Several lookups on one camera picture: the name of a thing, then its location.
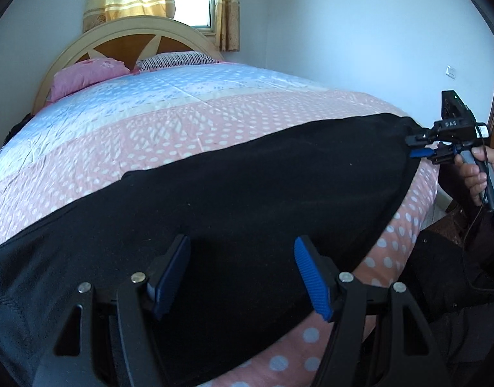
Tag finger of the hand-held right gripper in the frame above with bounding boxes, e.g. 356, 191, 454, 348
410, 148, 453, 164
405, 127, 437, 146

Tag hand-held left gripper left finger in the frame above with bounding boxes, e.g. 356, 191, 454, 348
31, 234, 191, 387

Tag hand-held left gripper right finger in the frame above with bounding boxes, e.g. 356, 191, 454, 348
294, 236, 449, 387

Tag black pants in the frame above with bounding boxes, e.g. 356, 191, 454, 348
0, 112, 423, 387

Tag person's right forearm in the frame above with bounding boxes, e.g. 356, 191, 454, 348
467, 161, 494, 303

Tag person's right hand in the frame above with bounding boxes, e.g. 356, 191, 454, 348
454, 146, 494, 206

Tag person's dark clothing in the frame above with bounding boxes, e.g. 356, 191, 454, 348
392, 205, 494, 387

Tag pink and blue dotted bedspread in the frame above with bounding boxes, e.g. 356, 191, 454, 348
0, 61, 441, 387

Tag black bundle beside bed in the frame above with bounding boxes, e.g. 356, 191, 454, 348
1, 113, 34, 146

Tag striped pillow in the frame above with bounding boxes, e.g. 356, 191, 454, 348
135, 52, 221, 72

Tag pink pillow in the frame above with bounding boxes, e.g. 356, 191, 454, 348
47, 57, 130, 101

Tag narrow yellow curtain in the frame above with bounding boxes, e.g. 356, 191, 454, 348
213, 0, 240, 52

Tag cream and wood headboard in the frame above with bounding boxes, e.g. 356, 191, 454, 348
33, 16, 224, 114

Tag thin black cable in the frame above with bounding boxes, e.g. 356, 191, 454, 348
461, 203, 494, 291

